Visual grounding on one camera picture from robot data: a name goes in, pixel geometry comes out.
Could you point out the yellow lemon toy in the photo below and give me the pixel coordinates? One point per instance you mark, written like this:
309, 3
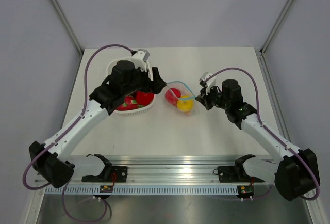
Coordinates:
185, 105

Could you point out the left small circuit board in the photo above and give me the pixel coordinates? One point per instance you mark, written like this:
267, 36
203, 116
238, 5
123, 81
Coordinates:
106, 189

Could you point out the red dragon fruit toy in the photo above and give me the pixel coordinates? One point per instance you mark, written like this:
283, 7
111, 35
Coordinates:
130, 103

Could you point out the clear zip bag blue zipper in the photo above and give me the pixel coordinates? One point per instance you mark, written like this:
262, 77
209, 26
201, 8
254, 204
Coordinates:
185, 90

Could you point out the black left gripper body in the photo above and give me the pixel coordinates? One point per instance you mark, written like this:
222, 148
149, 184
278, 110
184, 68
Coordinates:
141, 82

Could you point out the small circuit board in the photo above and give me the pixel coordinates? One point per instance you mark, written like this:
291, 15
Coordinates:
106, 189
246, 190

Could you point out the white slotted cable duct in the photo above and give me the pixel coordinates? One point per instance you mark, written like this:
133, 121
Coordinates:
153, 190

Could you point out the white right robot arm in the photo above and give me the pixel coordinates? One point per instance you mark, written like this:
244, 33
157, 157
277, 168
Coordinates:
293, 171

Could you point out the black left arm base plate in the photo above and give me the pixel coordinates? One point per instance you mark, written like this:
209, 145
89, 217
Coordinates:
117, 174

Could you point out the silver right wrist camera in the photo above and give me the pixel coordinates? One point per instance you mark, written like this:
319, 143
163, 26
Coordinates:
207, 79

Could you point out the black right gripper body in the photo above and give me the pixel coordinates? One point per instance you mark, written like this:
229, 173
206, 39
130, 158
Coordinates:
216, 98

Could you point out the aluminium rail frame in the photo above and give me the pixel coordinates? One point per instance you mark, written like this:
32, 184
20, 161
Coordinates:
157, 170

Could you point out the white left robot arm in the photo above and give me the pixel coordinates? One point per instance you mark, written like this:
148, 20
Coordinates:
50, 159

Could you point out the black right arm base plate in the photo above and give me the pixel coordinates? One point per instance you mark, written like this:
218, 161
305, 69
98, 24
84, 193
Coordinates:
227, 174

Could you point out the red bell pepper toy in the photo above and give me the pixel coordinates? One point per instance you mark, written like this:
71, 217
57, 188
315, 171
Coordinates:
143, 98

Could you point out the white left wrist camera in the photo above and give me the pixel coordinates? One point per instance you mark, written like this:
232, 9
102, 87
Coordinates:
140, 60

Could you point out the white perforated plastic basket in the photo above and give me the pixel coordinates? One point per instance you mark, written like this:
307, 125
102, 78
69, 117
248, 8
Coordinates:
141, 108

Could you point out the right small circuit board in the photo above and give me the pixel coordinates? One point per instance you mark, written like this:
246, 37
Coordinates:
246, 190

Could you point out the red apple toy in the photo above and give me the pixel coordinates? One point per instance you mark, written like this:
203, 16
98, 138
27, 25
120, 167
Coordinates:
172, 96

